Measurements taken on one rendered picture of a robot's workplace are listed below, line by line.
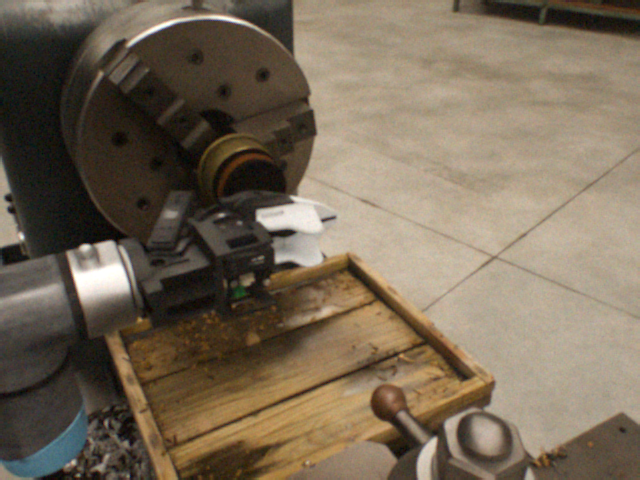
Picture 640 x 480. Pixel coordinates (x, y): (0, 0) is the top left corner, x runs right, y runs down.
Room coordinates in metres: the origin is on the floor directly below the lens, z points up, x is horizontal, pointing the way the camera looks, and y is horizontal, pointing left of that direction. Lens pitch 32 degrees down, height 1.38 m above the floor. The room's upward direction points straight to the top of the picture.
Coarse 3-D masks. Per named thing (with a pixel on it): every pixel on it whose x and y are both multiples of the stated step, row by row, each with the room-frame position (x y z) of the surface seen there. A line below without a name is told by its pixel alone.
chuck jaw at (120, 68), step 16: (112, 64) 0.68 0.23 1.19; (128, 64) 0.68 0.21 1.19; (144, 64) 0.66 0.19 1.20; (112, 80) 0.68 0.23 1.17; (128, 80) 0.65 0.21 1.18; (144, 80) 0.64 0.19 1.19; (160, 80) 0.65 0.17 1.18; (128, 96) 0.63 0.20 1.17; (144, 96) 0.65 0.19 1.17; (160, 96) 0.65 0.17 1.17; (176, 96) 0.66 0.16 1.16; (160, 112) 0.65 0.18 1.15; (176, 112) 0.64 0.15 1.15; (192, 112) 0.64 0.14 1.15; (176, 128) 0.64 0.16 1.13; (192, 128) 0.64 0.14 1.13; (208, 128) 0.63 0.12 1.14; (192, 144) 0.62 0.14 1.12; (208, 144) 0.63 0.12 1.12
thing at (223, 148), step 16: (224, 144) 0.62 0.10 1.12; (240, 144) 0.62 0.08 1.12; (256, 144) 0.63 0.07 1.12; (208, 160) 0.61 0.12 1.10; (224, 160) 0.60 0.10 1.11; (240, 160) 0.59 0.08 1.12; (256, 160) 0.59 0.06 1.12; (272, 160) 0.62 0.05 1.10; (208, 176) 0.60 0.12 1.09; (224, 176) 0.58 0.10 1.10; (240, 176) 0.57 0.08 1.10; (256, 176) 0.65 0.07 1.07; (272, 176) 0.60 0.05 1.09; (208, 192) 0.60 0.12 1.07; (224, 192) 0.57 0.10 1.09
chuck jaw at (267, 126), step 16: (272, 112) 0.75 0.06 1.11; (288, 112) 0.74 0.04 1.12; (304, 112) 0.74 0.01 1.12; (240, 128) 0.71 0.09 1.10; (256, 128) 0.71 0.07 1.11; (272, 128) 0.70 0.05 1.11; (288, 128) 0.70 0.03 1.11; (304, 128) 0.74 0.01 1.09; (272, 144) 0.67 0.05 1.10; (288, 144) 0.70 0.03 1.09
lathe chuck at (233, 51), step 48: (96, 48) 0.72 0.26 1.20; (144, 48) 0.68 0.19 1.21; (192, 48) 0.71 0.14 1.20; (240, 48) 0.74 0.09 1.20; (96, 96) 0.65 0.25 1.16; (192, 96) 0.71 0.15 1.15; (240, 96) 0.74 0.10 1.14; (288, 96) 0.77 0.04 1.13; (96, 144) 0.65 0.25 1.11; (144, 144) 0.68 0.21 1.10; (96, 192) 0.64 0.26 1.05; (144, 192) 0.67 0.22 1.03; (288, 192) 0.77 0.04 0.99; (144, 240) 0.67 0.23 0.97
